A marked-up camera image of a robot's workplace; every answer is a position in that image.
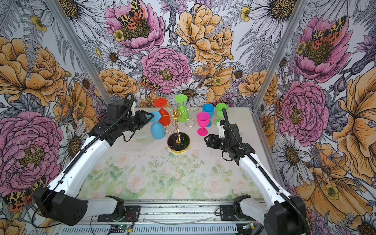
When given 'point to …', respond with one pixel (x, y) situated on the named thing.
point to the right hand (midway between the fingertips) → (210, 143)
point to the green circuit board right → (247, 226)
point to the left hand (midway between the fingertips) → (151, 121)
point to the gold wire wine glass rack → (179, 142)
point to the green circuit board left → (120, 226)
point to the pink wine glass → (203, 120)
